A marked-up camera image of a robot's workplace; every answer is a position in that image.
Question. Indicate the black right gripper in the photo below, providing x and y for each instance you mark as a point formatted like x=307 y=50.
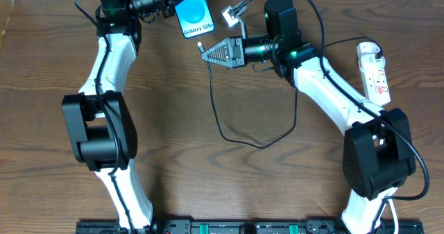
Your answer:
x=237 y=52

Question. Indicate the blue Samsung Galaxy smartphone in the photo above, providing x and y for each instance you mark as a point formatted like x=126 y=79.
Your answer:
x=194 y=18

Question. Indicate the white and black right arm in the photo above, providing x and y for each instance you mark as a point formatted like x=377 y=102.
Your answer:
x=378 y=154

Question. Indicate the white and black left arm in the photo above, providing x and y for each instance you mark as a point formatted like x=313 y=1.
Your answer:
x=101 y=131

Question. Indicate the white power strip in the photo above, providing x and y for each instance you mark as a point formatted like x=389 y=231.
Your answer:
x=371 y=64

